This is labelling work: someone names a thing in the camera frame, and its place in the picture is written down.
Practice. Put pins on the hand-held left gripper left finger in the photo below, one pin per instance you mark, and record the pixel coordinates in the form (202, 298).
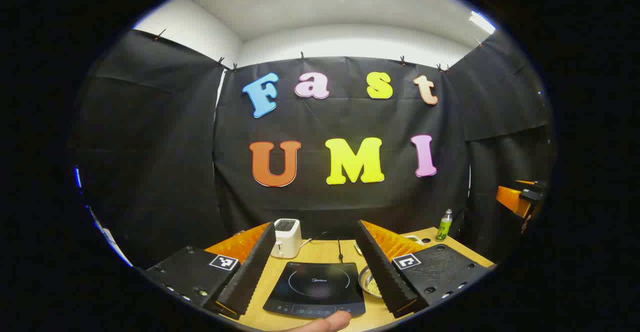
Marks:
(252, 267)

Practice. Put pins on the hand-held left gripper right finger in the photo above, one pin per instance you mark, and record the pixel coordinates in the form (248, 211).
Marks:
(382, 267)

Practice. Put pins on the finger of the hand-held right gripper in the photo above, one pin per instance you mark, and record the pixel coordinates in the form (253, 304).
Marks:
(532, 187)
(511, 199)

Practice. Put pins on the steel pot with soybeans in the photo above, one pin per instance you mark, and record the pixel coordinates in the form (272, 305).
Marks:
(369, 282)

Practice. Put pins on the black induction cooktop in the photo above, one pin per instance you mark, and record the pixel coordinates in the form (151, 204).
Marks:
(315, 284)

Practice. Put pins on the white toaster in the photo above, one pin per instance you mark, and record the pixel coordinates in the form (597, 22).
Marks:
(286, 239)

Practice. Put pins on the white divided bean dish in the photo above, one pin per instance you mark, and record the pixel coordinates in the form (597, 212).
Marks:
(415, 238)

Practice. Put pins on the green drink bottle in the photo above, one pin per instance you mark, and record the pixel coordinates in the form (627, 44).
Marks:
(443, 228)

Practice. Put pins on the black backdrop cloth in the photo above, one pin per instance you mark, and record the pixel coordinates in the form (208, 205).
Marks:
(165, 172)

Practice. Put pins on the ceiling light panel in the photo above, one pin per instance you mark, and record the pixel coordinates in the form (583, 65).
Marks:
(482, 22)

